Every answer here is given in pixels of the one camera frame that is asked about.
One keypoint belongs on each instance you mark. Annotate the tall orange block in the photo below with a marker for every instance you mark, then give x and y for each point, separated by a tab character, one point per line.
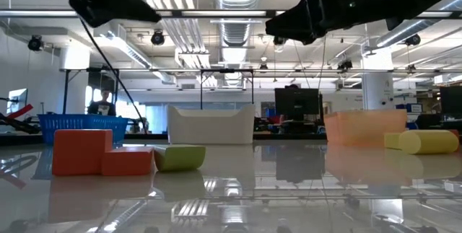
79	151

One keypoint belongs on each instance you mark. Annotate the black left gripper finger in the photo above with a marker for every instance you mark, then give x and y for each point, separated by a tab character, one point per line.
119	5

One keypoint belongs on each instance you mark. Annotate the black overhead light bar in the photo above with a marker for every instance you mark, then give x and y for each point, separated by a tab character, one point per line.
216	13

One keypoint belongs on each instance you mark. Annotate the blue plastic basket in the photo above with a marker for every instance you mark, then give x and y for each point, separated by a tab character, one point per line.
83	122

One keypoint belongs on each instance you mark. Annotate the red bar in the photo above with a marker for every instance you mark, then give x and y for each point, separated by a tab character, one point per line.
21	111

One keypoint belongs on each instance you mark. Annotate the lit computer monitor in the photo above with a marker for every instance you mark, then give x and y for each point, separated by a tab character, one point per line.
17	99

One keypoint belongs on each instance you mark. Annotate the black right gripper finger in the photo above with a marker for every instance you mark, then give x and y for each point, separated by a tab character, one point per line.
297	24

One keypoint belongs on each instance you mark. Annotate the black computer monitor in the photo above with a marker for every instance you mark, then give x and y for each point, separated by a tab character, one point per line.
296	101
451	101

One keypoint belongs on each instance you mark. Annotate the yellow cylinder block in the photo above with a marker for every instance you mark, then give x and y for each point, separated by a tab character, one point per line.
433	142

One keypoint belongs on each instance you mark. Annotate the black ceiling spotlight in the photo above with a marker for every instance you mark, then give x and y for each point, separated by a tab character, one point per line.
278	40
35	43
345	65
157	38
413	40

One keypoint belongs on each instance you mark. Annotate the black metal frame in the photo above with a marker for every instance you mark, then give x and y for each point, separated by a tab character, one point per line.
66	88
227	70

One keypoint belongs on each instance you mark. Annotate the orange plastic bin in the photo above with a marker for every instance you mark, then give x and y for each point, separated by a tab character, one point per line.
361	126

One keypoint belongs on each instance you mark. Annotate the white plastic bin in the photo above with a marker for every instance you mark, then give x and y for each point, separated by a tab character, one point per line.
211	126

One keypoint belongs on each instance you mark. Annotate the white round column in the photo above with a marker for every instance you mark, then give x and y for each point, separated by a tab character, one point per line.
377	88

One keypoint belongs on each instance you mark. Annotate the person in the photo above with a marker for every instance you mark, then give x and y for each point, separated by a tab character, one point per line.
103	107

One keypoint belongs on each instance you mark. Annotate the green half-round block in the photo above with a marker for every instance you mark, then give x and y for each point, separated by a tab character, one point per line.
180	159

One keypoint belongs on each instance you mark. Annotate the low orange block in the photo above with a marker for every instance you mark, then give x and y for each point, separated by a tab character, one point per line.
126	162

